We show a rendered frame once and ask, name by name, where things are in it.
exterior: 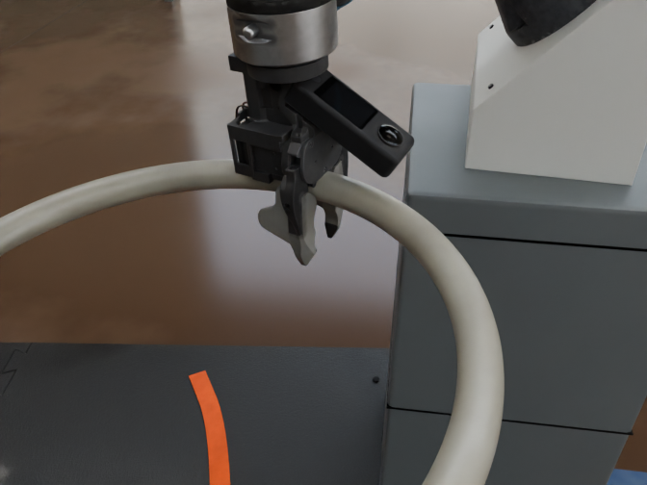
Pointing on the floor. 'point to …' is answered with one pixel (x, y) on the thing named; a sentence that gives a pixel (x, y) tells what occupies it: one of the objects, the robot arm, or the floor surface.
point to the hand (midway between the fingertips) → (323, 242)
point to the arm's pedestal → (520, 309)
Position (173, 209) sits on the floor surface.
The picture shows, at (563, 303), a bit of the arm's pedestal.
